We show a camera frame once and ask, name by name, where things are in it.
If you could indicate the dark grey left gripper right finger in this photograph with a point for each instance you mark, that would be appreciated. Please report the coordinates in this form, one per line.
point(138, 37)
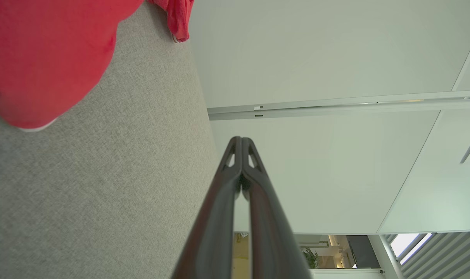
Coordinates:
point(270, 232)

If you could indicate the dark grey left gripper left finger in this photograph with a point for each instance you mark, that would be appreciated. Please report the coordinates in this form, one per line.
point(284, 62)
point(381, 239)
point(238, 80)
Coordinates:
point(215, 224)

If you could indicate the red shorts with elastic waist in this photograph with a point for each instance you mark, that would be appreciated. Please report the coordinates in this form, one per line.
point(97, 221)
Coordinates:
point(45, 58)

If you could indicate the green potted plant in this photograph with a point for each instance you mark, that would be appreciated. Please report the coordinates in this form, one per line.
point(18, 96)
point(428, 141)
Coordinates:
point(311, 257)

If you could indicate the grey window blinds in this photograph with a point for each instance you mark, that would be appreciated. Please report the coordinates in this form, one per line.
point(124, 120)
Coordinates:
point(440, 252)

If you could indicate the dark wall panel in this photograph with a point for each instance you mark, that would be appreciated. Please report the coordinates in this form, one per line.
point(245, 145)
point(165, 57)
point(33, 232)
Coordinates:
point(362, 252)

